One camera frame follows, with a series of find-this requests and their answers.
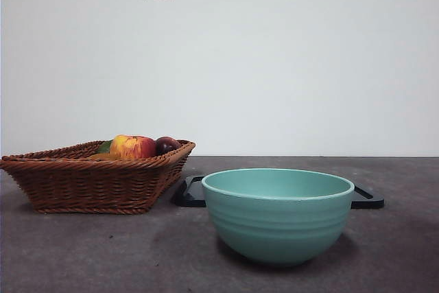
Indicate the teal ceramic bowl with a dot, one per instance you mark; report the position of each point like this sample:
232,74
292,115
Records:
279,228

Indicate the dark red plum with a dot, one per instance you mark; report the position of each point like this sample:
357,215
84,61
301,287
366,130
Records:
166,145

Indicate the red and yellow apple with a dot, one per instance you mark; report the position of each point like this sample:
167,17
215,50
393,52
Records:
133,147

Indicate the green fruit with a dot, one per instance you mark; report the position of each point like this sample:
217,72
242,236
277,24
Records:
104,146

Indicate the brown wicker basket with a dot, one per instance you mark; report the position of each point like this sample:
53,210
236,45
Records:
89,183

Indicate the black rectangular tray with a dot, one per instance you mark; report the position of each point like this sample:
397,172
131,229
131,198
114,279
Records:
367,200

